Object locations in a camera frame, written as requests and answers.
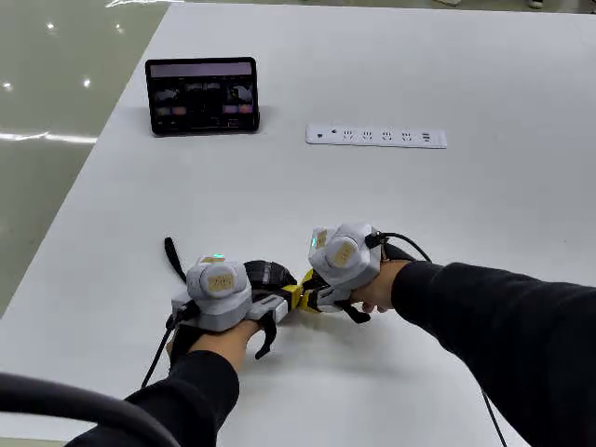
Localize white power strip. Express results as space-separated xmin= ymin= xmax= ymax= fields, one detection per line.
xmin=305 ymin=122 xmax=448 ymax=151

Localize black tape measure yellow blade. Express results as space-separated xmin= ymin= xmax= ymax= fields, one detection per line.
xmin=243 ymin=259 xmax=308 ymax=312

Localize person's left hand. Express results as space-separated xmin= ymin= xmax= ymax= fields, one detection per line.
xmin=166 ymin=318 xmax=263 ymax=373

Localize person's right forearm black sleeve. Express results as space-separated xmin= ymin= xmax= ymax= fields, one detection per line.
xmin=390 ymin=260 xmax=596 ymax=447

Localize black strap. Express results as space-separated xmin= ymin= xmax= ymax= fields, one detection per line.
xmin=253 ymin=317 xmax=279 ymax=361
xmin=333 ymin=299 xmax=373 ymax=325
xmin=163 ymin=237 xmax=188 ymax=284

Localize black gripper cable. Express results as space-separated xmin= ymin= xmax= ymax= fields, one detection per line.
xmin=140 ymin=300 xmax=200 ymax=390
xmin=365 ymin=231 xmax=508 ymax=447

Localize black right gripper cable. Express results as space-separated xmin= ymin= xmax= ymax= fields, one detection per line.
xmin=365 ymin=231 xmax=508 ymax=447

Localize black curved headset band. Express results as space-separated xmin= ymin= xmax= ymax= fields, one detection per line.
xmin=0 ymin=372 xmax=182 ymax=447

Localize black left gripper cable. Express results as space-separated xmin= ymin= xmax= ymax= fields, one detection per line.
xmin=140 ymin=300 xmax=200 ymax=390

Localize black tablet with screen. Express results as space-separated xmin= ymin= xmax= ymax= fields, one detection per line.
xmin=144 ymin=56 xmax=261 ymax=138

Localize person's left forearm black sleeve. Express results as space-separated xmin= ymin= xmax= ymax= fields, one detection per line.
xmin=64 ymin=349 xmax=241 ymax=447

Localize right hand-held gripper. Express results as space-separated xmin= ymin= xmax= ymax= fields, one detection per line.
xmin=299 ymin=222 xmax=385 ymax=315

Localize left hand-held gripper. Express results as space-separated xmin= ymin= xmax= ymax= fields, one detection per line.
xmin=170 ymin=253 xmax=302 ymax=333

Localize person's right hand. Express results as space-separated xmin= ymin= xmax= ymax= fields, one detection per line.
xmin=349 ymin=241 xmax=416 ymax=315

